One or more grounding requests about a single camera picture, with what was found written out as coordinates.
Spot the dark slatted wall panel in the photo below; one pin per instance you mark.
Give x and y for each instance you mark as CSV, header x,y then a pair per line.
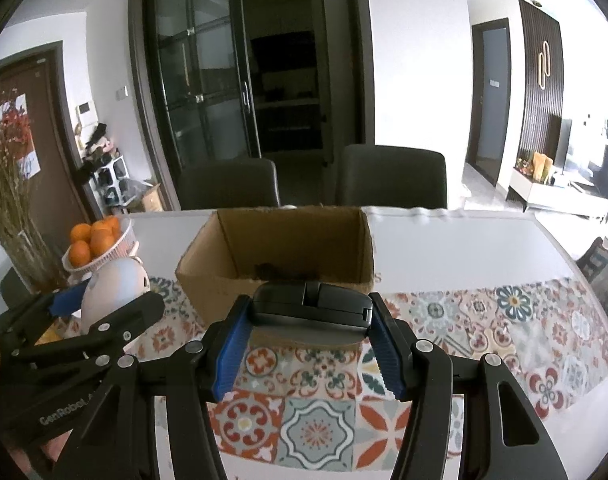
x,y
541,75

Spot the dark interior door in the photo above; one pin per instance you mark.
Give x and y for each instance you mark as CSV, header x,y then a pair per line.
x,y
491,95

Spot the white egg-shaped lamp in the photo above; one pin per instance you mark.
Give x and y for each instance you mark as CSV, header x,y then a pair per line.
x,y
116,285

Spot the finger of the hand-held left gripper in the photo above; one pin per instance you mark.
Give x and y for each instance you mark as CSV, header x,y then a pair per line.
x,y
69,300
129,315

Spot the dark upholstered dining chair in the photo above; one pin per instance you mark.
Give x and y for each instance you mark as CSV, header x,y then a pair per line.
x,y
229,185
391,175

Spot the brown cardboard box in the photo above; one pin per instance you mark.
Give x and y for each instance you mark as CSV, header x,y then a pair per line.
x,y
209,265

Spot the patterned tile-print table mat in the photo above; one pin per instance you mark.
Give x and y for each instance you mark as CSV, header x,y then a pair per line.
x,y
483,320

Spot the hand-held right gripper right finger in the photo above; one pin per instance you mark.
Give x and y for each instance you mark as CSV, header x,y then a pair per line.
x,y
388,355

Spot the brown wooden door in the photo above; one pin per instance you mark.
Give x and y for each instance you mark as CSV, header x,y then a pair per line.
x,y
34,85

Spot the pile of oranges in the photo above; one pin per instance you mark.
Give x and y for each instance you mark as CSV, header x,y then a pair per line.
x,y
100,240

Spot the white shoe rack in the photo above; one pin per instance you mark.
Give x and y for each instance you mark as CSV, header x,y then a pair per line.
x,y
109,180

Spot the black framed glass door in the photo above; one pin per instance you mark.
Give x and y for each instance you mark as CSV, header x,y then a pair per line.
x,y
199,85

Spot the black computer mouse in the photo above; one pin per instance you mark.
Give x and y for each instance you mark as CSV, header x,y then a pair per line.
x,y
311,307

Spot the patterned seat cushion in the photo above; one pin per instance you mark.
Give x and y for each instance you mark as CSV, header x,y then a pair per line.
x,y
603,270

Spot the person's left hand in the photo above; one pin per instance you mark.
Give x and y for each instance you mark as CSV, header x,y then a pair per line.
x,y
49,452

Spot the yellow ornament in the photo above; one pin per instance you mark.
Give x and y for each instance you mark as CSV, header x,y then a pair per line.
x,y
541,165

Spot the white table cover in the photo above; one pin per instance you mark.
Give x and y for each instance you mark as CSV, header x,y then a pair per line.
x,y
458,245

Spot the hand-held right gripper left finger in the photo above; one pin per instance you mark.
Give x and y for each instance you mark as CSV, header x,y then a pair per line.
x,y
231,355

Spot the small brown carton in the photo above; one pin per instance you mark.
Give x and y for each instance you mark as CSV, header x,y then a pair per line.
x,y
151,199

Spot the white low tv cabinet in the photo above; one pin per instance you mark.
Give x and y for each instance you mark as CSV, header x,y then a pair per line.
x,y
558,192

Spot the dried flower bunch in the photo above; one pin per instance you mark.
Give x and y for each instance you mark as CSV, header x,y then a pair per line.
x,y
4,200

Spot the white wall intercom panel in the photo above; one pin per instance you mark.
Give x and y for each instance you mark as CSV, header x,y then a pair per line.
x,y
86,110

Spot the white slatted fruit basket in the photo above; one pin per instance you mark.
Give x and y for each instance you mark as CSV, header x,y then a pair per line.
x,y
109,255

